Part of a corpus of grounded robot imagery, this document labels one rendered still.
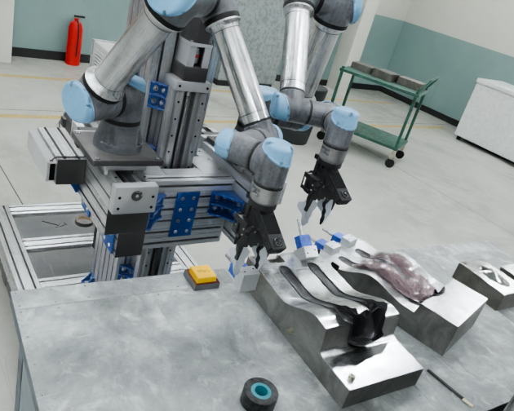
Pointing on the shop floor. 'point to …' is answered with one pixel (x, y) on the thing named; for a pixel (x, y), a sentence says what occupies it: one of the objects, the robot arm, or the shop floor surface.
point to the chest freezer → (498, 120)
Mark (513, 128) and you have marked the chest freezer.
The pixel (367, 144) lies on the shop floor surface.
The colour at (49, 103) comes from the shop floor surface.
